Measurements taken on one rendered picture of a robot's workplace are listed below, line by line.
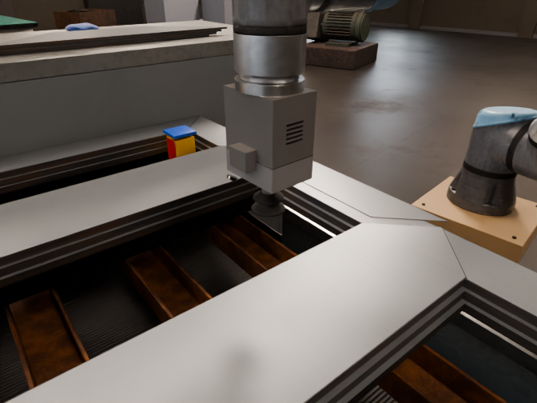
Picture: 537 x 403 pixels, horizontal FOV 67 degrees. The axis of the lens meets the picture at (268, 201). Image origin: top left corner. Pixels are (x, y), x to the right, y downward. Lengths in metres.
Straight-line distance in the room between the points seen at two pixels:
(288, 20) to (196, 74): 0.85
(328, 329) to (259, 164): 0.21
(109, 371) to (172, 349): 0.07
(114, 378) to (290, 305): 0.21
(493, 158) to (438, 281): 0.48
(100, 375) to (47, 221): 0.36
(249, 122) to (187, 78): 0.80
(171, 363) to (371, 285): 0.27
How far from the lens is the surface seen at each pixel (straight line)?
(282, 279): 0.56
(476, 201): 1.04
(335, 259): 0.60
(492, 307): 0.61
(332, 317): 0.51
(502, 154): 1.00
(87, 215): 0.76
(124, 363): 0.49
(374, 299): 0.55
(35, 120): 1.12
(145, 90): 1.18
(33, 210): 0.82
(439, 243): 0.68
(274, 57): 0.41
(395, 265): 0.61
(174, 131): 1.02
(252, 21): 0.41
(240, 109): 0.45
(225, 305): 0.52
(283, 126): 0.42
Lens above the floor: 1.21
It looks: 29 degrees down
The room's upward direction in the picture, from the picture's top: straight up
